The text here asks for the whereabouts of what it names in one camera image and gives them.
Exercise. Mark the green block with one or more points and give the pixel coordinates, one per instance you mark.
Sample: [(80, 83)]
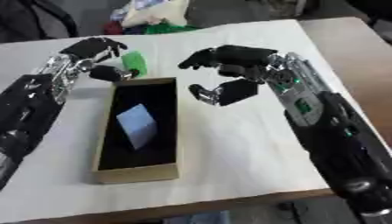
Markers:
[(135, 62)]

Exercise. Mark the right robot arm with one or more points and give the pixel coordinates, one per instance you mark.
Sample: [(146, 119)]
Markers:
[(326, 128)]

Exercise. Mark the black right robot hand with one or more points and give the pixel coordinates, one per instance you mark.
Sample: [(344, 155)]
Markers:
[(237, 57)]

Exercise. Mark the black chair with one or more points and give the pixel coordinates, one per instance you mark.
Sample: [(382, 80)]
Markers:
[(35, 19)]

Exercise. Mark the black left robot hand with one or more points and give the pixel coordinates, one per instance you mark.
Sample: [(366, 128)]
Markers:
[(94, 48)]

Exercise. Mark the tan cardboard box black inside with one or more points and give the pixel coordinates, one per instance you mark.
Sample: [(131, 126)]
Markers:
[(138, 128)]

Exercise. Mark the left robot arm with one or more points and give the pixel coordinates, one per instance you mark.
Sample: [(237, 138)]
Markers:
[(33, 102)]

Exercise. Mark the light blue block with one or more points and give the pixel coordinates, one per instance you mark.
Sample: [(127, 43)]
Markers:
[(137, 126)]

